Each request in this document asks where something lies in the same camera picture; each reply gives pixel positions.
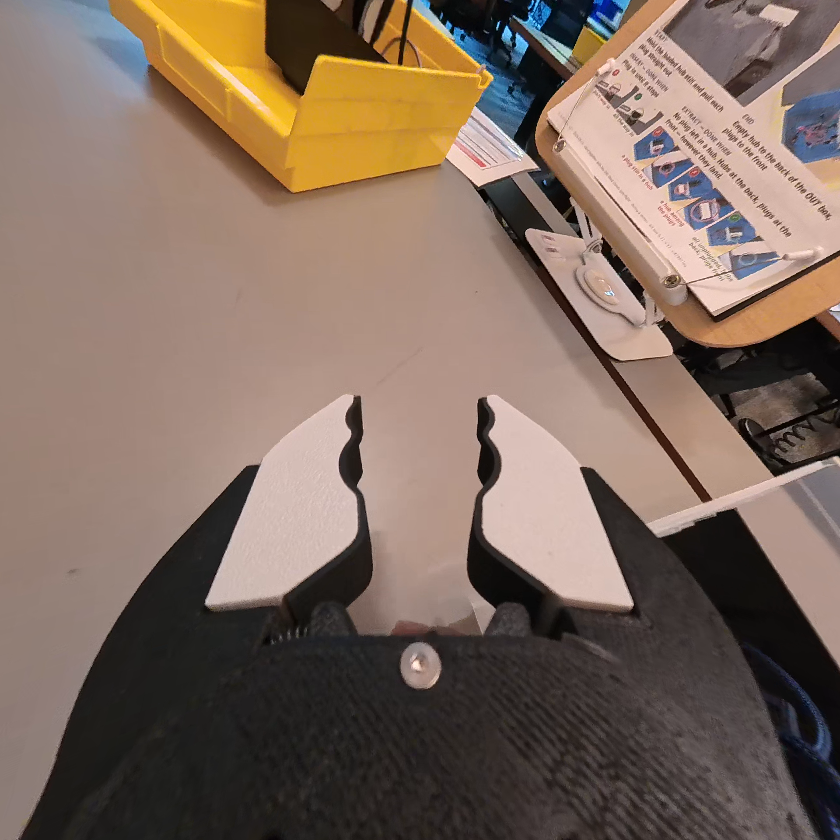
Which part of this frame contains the black office chair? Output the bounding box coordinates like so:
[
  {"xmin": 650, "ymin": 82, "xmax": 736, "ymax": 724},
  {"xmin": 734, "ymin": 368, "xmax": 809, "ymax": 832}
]
[{"xmin": 682, "ymin": 341, "xmax": 840, "ymax": 473}]

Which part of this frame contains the clear plastic bin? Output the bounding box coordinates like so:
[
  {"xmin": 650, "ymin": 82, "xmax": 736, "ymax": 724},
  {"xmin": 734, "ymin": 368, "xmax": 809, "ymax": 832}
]
[{"xmin": 646, "ymin": 457, "xmax": 840, "ymax": 538}]

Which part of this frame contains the blue multi-head usb cable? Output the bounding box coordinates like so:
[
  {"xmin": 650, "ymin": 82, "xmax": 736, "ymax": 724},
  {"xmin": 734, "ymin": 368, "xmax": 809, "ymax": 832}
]
[{"xmin": 742, "ymin": 640, "xmax": 840, "ymax": 840}]

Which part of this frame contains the instruction sheet on wooden stand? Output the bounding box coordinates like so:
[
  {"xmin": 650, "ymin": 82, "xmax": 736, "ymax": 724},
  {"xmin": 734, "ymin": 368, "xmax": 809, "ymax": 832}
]
[{"xmin": 525, "ymin": 0, "xmax": 840, "ymax": 362}]

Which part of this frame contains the laminated paper sheet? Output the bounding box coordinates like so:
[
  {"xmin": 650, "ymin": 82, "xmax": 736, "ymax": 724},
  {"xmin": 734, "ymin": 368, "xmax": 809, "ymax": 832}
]
[{"xmin": 445, "ymin": 105, "xmax": 540, "ymax": 188}]

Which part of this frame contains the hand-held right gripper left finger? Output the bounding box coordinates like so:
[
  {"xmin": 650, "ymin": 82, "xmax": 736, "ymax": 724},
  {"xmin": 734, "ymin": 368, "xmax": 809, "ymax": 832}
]
[{"xmin": 205, "ymin": 394, "xmax": 374, "ymax": 622}]

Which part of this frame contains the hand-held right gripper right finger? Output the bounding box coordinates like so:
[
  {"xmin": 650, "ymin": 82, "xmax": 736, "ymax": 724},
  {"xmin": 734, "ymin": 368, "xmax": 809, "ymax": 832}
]
[{"xmin": 468, "ymin": 394, "xmax": 635, "ymax": 635}]

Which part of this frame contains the large black USB hub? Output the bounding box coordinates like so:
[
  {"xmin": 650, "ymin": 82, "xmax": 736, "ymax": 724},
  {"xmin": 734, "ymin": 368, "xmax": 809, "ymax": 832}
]
[{"xmin": 264, "ymin": 0, "xmax": 388, "ymax": 96}]

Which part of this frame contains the yellow plastic bin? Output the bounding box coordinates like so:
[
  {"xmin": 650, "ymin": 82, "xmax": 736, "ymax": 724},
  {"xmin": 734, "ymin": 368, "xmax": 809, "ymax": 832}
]
[{"xmin": 108, "ymin": 0, "xmax": 493, "ymax": 193}]

